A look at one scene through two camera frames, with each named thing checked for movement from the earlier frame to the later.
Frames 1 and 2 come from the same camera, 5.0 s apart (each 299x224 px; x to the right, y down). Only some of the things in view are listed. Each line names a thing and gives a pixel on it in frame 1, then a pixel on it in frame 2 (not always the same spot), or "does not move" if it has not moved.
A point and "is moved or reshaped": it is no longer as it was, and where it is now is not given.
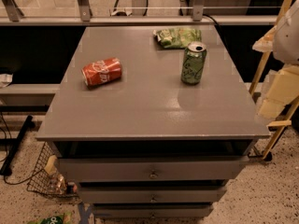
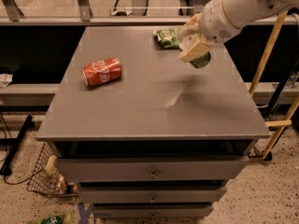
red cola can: (102, 72) does not move
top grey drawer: (152, 169) does not move
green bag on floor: (54, 219) does not move
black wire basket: (49, 177) does not move
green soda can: (193, 62) is moved or reshaped
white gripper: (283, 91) to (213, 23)
